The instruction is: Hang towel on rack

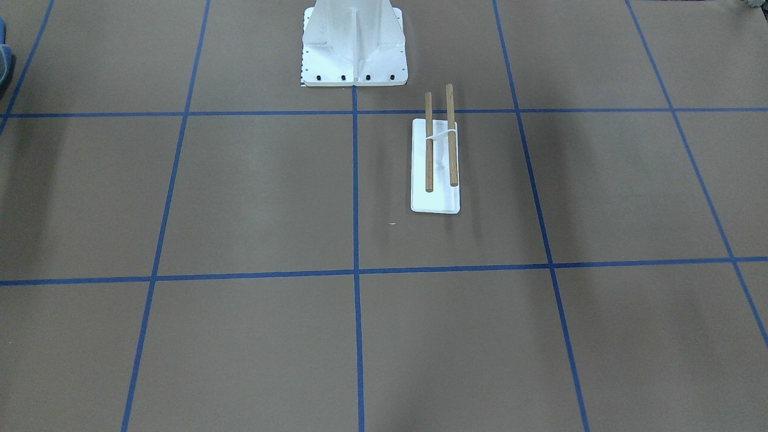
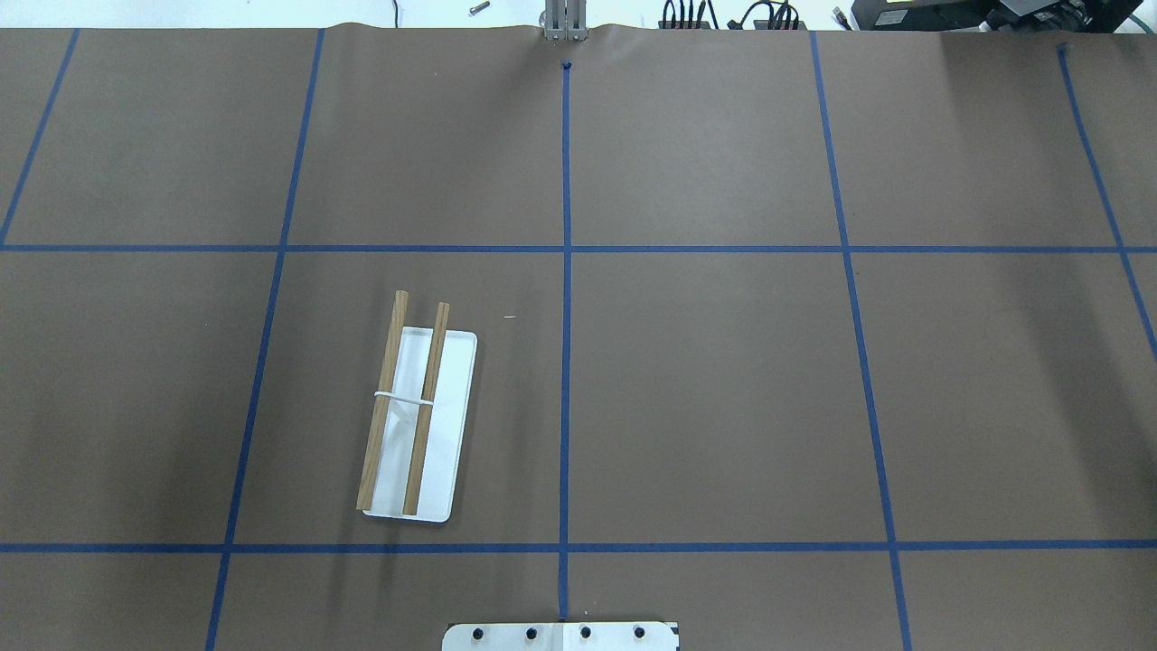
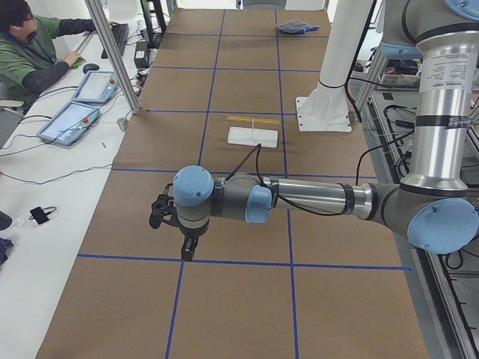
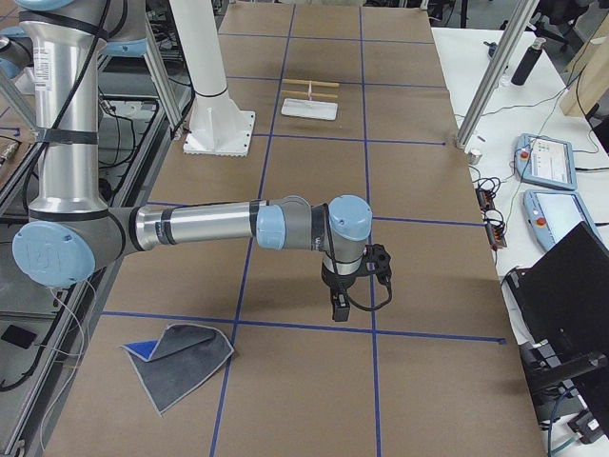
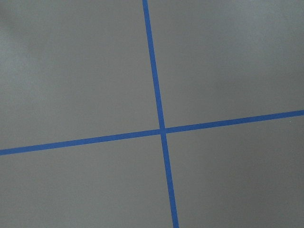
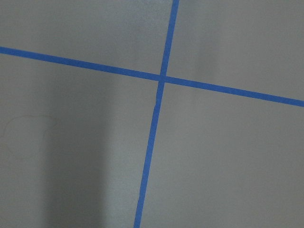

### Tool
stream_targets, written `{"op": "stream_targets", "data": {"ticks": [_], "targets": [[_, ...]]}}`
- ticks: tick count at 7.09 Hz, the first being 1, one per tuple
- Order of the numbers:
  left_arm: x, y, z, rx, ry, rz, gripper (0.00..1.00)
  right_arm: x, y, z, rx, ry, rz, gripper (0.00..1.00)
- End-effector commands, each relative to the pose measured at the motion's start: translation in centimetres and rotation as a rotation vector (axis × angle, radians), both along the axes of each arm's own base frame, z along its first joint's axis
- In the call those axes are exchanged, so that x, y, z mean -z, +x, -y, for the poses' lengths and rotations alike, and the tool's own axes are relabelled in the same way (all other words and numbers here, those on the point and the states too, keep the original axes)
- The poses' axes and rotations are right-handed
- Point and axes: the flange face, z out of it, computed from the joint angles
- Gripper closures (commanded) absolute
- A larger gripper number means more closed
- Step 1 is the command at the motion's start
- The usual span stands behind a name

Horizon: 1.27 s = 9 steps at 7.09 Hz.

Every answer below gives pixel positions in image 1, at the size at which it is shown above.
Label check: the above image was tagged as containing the white towel rack base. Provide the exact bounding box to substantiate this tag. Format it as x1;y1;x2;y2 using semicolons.
410;118;461;214

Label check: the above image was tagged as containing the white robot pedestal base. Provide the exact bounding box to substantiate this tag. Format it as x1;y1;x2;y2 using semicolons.
300;1;409;87

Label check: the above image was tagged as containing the wooden rack rod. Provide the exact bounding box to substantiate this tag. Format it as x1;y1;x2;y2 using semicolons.
424;91;434;193
445;83;459;188

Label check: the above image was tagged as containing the blue microfiber towel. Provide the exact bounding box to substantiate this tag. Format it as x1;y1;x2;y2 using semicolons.
1;17;14;97

